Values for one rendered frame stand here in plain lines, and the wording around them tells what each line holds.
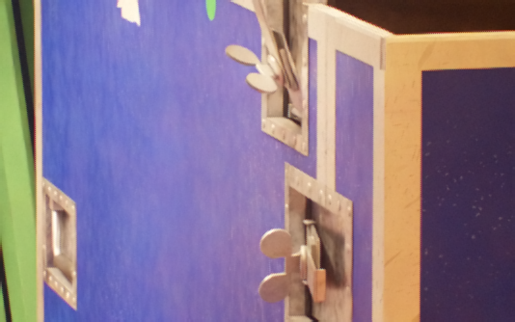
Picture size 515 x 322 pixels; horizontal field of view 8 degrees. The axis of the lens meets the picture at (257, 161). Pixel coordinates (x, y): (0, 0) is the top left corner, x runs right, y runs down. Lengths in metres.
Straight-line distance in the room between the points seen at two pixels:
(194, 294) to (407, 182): 0.56
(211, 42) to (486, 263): 0.48
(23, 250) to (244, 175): 2.06
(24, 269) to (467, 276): 2.41
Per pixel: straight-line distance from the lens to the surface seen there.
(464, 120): 2.43
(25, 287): 4.82
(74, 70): 3.37
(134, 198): 3.15
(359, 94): 2.47
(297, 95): 2.65
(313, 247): 2.60
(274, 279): 2.62
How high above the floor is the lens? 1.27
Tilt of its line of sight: 9 degrees down
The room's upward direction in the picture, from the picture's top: straight up
